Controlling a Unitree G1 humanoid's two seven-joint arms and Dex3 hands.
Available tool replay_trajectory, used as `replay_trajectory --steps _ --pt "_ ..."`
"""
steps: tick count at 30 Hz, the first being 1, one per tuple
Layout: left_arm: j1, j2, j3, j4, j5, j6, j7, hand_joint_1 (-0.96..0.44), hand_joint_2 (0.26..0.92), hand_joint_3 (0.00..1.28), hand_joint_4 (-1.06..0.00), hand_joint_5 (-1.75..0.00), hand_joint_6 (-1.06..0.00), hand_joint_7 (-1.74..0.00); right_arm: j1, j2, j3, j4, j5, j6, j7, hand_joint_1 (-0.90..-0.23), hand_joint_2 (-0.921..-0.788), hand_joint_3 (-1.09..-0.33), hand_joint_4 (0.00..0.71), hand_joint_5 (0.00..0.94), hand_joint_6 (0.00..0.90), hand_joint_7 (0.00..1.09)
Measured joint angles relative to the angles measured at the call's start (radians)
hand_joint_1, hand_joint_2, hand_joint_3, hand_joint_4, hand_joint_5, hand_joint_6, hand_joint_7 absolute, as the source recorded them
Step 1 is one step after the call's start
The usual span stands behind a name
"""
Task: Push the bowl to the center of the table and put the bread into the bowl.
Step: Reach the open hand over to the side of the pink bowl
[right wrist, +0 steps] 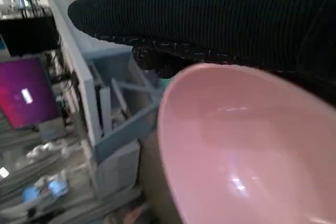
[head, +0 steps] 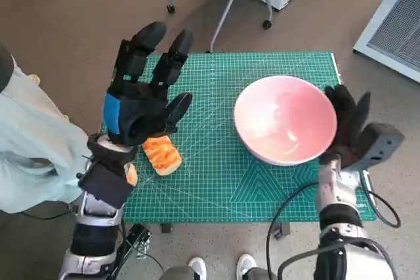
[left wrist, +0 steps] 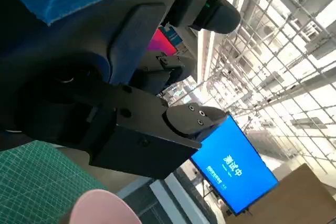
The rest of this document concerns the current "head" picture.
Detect white shoe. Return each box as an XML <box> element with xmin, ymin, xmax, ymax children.
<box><xmin>188</xmin><ymin>256</ymin><xmax>207</xmax><ymax>280</ymax></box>
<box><xmin>236</xmin><ymin>253</ymin><xmax>257</xmax><ymax>280</ymax></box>

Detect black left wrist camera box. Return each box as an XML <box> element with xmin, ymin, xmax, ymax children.
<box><xmin>77</xmin><ymin>161</ymin><xmax>135</xmax><ymax>209</ymax></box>

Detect green cutting mat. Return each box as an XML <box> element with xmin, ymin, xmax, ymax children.
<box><xmin>100</xmin><ymin>50</ymin><xmax>378</xmax><ymax>224</ymax></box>

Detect black metal strut with clamp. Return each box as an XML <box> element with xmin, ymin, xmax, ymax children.
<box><xmin>115</xmin><ymin>223</ymin><xmax>154</xmax><ymax>280</ymax></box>

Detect grey leg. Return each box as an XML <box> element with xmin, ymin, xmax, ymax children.
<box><xmin>159</xmin><ymin>265</ymin><xmax>201</xmax><ymax>280</ymax></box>

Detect black knitted glove right hand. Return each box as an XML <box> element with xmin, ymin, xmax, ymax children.
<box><xmin>320</xmin><ymin>85</ymin><xmax>372</xmax><ymax>170</ymax></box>

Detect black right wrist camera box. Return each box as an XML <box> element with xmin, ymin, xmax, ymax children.
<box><xmin>341</xmin><ymin>122</ymin><xmax>406</xmax><ymax>172</ymax></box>

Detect white cabinet with mesh panel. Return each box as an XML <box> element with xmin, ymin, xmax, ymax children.
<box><xmin>353</xmin><ymin>0</ymin><xmax>420</xmax><ymax>83</ymax></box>

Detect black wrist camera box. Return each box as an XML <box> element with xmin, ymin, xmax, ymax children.
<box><xmin>341</xmin><ymin>122</ymin><xmax>406</xmax><ymax>172</ymax></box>
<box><xmin>77</xmin><ymin>161</ymin><xmax>135</xmax><ymax>209</ymax></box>

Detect black looped wrist cable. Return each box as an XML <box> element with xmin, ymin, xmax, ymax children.
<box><xmin>360</xmin><ymin>170</ymin><xmax>402</xmax><ymax>228</ymax></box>

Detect long toy bread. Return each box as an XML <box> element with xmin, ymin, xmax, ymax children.
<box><xmin>141</xmin><ymin>134</ymin><xmax>182</xmax><ymax>176</ymax></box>

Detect round toy bread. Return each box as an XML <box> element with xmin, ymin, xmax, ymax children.
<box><xmin>125</xmin><ymin>163</ymin><xmax>139</xmax><ymax>186</ymax></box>

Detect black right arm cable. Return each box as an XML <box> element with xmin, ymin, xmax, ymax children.
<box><xmin>265</xmin><ymin>181</ymin><xmax>322</xmax><ymax>263</ymax></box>

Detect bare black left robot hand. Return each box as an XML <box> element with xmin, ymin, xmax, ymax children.
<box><xmin>103</xmin><ymin>21</ymin><xmax>195</xmax><ymax>147</ymax></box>

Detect pink bowl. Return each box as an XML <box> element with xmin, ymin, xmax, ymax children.
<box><xmin>233</xmin><ymin>75</ymin><xmax>338</xmax><ymax>167</ymax></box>

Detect dark leg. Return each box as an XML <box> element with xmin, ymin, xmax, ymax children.
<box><xmin>244</xmin><ymin>266</ymin><xmax>279</xmax><ymax>280</ymax></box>

